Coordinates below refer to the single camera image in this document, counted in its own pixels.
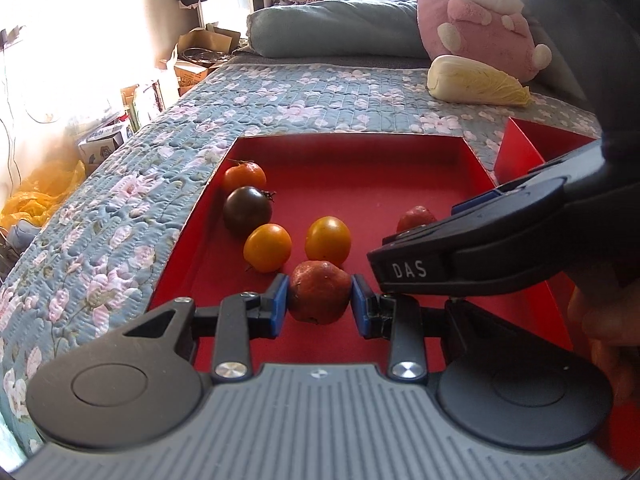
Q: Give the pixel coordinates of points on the orange-red tomato with stem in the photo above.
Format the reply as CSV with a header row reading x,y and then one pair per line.
x,y
245,177

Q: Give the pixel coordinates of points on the open cardboard box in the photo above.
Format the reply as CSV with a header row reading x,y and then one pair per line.
x,y
200,57

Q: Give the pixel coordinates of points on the small red tomato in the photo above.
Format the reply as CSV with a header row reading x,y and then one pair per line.
x,y
414,219

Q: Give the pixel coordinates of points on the wrinkled red tomato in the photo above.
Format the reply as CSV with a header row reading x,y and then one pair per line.
x,y
319,292

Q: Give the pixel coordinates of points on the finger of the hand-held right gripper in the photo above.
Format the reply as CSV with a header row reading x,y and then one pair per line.
x,y
475,202
410,267

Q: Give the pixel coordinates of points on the small red box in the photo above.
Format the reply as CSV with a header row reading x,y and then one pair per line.
x,y
530,147

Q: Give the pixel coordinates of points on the dark purple tomato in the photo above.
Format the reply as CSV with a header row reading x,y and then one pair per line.
x,y
246,210

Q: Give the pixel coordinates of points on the person's right hand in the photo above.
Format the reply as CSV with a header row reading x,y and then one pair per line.
x,y
612,330

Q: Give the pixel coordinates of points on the large red tray box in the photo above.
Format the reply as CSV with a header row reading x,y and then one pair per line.
x,y
360,180

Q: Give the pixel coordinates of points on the yellow plastic bag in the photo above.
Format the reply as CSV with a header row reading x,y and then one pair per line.
x,y
40,195

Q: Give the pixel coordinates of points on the white printed carton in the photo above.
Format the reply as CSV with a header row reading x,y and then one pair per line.
x,y
104,141

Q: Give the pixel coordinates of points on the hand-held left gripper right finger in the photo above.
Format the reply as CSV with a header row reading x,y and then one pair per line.
x,y
361,310

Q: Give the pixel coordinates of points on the pink plush toy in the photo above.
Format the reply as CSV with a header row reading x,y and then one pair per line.
x,y
475,15

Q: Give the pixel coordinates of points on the floral quilted bedspread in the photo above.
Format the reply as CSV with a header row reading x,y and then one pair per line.
x,y
125,200

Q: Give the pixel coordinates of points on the blue-grey pillow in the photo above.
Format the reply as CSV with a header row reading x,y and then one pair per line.
x,y
335,30

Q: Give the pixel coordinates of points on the napa cabbage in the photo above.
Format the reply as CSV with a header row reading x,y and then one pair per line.
x,y
475,82

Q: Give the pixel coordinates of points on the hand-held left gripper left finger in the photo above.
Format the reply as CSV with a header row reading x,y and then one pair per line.
x,y
280,306

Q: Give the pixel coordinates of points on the orange cherry tomato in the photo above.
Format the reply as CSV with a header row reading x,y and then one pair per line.
x,y
327,241
267,247

